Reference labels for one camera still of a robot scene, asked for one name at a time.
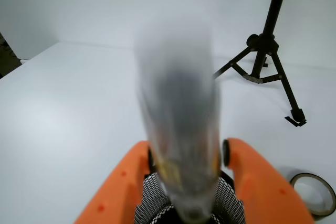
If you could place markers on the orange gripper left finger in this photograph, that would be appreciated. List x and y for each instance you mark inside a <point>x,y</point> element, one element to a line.
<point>117,199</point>

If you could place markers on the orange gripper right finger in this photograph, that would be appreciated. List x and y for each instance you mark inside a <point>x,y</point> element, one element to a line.
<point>266,195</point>

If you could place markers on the black whiteboard marker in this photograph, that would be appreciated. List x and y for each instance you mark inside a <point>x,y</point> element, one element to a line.
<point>179,101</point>

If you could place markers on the black mesh pen holder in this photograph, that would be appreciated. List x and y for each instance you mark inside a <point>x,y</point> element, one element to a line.
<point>157,208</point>

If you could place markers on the large black tape roll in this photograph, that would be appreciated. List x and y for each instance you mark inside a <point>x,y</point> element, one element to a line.
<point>316,193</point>

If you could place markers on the black camera tripod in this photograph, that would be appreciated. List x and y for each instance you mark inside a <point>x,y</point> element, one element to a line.
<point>264,45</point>

